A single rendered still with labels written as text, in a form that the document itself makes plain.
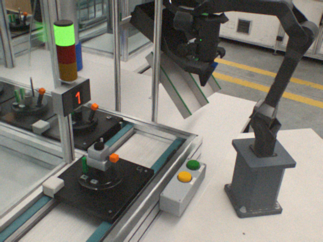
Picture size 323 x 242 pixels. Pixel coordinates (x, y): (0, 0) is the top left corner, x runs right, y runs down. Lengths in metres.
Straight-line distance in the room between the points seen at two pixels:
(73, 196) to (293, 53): 0.70
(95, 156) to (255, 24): 4.41
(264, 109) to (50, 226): 0.67
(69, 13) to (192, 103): 0.88
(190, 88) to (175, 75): 0.08
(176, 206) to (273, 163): 0.30
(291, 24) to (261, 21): 4.28
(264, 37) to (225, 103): 3.50
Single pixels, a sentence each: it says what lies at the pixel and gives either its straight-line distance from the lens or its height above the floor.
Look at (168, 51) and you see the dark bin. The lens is 1.32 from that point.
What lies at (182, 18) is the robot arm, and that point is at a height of 1.42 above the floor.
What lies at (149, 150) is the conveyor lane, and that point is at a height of 0.92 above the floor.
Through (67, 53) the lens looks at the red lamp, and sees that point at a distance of 1.00.
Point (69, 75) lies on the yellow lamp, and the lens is 1.03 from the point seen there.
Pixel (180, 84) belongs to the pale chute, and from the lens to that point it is 1.45.
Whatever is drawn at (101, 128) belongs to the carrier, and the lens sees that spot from 1.35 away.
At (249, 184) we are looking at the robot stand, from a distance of 1.14.
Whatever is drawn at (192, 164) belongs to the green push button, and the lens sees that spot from 1.18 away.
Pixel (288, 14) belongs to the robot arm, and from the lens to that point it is 0.96.
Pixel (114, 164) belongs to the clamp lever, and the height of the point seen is 1.05.
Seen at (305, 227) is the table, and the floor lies 0.86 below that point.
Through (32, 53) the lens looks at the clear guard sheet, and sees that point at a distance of 0.98.
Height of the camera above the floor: 1.69
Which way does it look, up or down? 31 degrees down
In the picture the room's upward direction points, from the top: 3 degrees clockwise
